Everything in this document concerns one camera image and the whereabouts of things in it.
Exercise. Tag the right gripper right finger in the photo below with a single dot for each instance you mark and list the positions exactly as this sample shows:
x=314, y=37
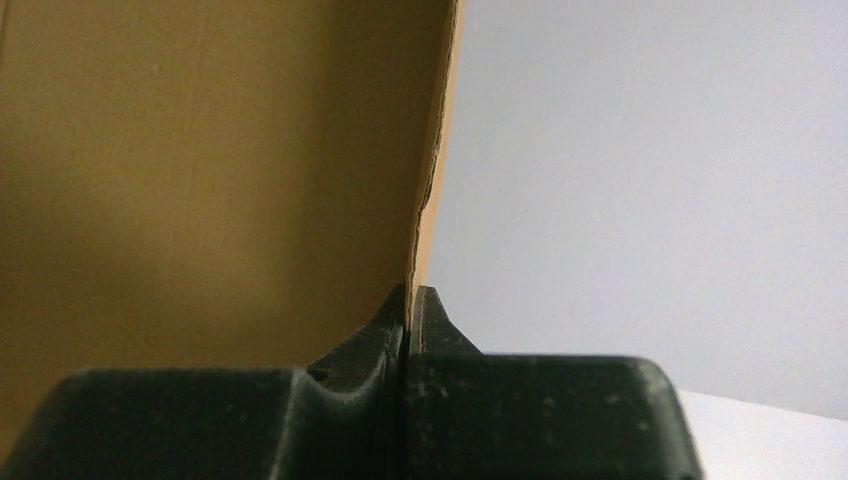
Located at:
x=471, y=415

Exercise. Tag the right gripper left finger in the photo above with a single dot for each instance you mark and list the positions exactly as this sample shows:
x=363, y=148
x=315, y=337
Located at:
x=333, y=419

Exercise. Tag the brown cardboard box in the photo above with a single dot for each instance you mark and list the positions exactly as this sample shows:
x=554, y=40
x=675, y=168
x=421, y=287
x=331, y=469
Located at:
x=207, y=183

